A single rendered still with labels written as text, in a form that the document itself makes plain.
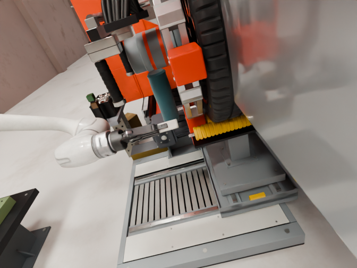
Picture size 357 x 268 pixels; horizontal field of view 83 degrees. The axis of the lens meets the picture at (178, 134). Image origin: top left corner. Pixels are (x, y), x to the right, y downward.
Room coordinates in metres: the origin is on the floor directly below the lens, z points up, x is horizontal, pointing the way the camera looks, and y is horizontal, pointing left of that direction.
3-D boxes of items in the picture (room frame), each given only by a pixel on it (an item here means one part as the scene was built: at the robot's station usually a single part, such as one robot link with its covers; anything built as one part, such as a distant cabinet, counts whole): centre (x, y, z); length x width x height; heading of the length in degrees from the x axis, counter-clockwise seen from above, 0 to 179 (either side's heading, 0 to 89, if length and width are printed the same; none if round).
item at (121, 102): (0.66, 0.15, 0.83); 0.04 x 0.04 x 0.16
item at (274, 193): (0.80, -0.27, 0.13); 0.50 x 0.36 x 0.10; 175
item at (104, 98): (1.40, 0.42, 0.51); 0.20 x 0.14 x 0.13; 171
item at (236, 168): (0.80, -0.27, 0.32); 0.40 x 0.30 x 0.28; 175
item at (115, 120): (1.44, 0.42, 0.44); 0.43 x 0.17 x 0.03; 175
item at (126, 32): (1.00, 0.09, 0.93); 0.09 x 0.05 x 0.05; 85
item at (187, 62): (0.50, -0.07, 0.85); 0.09 x 0.08 x 0.07; 175
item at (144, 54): (0.82, -0.03, 0.85); 0.21 x 0.14 x 0.14; 85
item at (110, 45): (0.66, 0.12, 0.93); 0.09 x 0.05 x 0.05; 85
